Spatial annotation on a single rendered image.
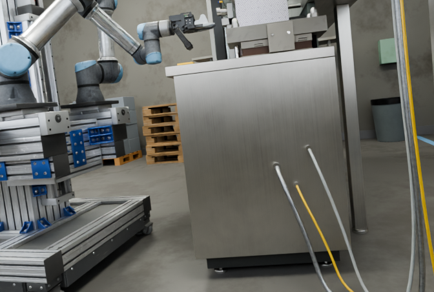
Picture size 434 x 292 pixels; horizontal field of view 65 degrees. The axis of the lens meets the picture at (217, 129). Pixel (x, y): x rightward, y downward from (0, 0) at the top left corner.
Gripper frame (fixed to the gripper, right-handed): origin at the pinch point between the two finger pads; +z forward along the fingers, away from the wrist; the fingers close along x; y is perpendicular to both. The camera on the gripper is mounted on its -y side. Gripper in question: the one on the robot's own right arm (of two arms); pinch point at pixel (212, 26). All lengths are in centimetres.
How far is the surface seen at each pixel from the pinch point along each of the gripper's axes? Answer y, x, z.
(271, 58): -21.0, -26.3, 23.9
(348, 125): -54, 13, 60
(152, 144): -81, 306, -132
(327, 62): -25, -26, 44
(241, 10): 5.2, -0.7, 14.0
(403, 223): -109, 22, 86
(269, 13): 2.2, -0.7, 26.7
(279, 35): -12.2, -22.3, 28.0
